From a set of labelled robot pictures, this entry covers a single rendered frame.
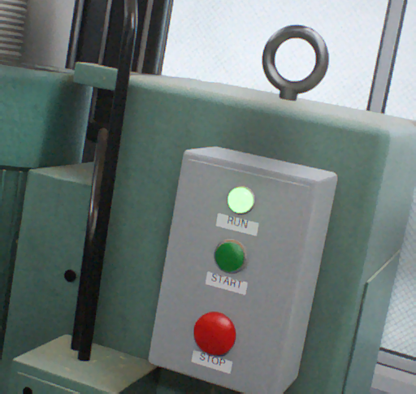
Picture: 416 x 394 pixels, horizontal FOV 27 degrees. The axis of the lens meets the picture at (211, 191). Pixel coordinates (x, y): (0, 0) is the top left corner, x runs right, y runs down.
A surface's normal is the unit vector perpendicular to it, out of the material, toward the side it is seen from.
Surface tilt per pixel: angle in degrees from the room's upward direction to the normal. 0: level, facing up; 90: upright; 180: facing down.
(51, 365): 0
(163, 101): 90
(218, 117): 90
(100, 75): 90
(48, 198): 90
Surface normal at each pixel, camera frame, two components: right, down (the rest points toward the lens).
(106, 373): 0.18, -0.97
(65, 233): -0.36, 0.09
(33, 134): 0.56, 0.23
